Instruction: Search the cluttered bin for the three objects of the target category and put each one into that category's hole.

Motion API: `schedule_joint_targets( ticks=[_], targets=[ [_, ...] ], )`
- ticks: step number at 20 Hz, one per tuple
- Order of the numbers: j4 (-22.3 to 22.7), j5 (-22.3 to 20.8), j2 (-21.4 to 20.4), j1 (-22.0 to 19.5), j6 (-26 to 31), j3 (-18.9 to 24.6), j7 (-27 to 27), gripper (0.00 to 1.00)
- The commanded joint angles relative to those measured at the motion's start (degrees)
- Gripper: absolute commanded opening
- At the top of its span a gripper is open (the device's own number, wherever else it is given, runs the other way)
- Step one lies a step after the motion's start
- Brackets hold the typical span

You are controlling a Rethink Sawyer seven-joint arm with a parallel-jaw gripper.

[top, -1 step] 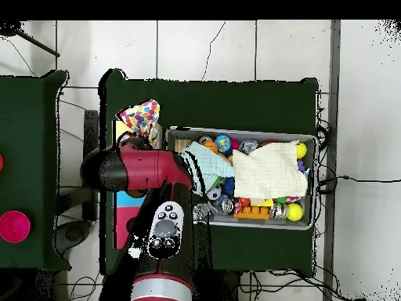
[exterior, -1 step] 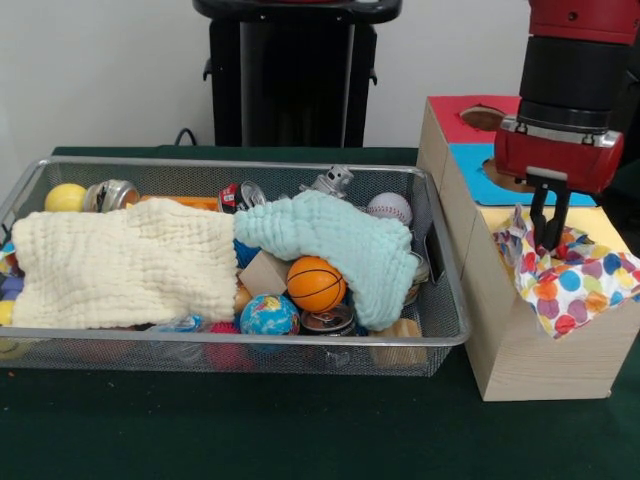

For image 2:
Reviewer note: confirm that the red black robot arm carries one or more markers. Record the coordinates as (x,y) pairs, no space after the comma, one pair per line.
(575,60)

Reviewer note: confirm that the grey toy robot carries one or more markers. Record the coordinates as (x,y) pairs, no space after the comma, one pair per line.
(330,182)

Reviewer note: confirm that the shallow clear mesh bin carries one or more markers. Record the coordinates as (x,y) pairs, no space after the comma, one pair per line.
(200,355)

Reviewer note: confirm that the blue globe ball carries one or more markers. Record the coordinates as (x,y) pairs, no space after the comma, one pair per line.
(268,316)

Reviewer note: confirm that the yellow ball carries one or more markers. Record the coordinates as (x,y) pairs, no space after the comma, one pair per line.
(65,198)

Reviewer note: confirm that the crushed silver drink can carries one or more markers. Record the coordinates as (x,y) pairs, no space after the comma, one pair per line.
(112,196)

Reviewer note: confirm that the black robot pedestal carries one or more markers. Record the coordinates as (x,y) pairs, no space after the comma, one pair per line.
(290,80)

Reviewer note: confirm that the plain wooden block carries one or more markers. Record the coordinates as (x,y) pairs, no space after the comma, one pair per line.
(262,275)

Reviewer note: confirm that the wooden box with three holes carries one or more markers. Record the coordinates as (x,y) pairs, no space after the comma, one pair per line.
(500,350)

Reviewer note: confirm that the orange toy basketball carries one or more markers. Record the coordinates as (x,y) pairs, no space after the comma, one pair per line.
(316,285)

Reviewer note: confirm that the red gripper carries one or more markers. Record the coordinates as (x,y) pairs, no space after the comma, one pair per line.
(558,160)

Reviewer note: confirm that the mint waffle cloth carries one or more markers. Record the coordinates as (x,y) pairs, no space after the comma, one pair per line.
(350,240)

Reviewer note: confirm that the white baseball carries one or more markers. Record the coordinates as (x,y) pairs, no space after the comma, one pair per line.
(390,208)

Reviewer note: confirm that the cream waffle cloth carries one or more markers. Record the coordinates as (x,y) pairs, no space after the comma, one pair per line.
(110,265)

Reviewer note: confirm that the multicoloured patterned cloth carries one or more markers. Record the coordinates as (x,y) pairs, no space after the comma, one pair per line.
(570,290)

